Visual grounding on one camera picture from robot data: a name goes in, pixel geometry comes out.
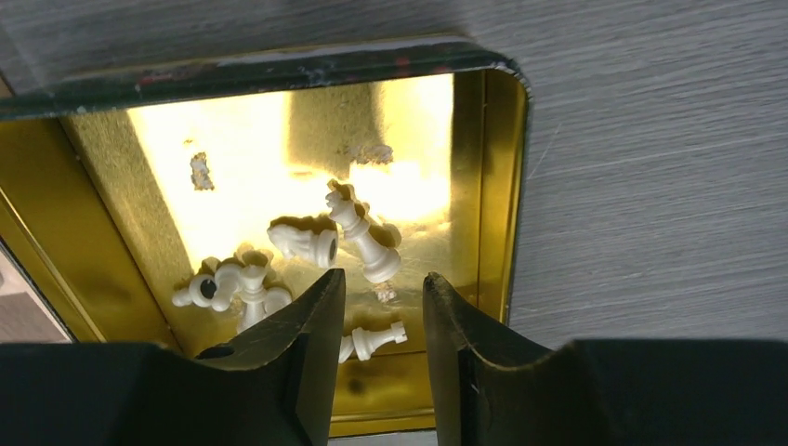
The wooden chess board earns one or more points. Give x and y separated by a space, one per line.
24 317

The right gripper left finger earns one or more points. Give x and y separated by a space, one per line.
273 384

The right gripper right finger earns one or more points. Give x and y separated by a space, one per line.
493 386

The gold tin tray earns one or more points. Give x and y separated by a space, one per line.
118 187

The white piece under king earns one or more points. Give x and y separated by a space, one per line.
214 291

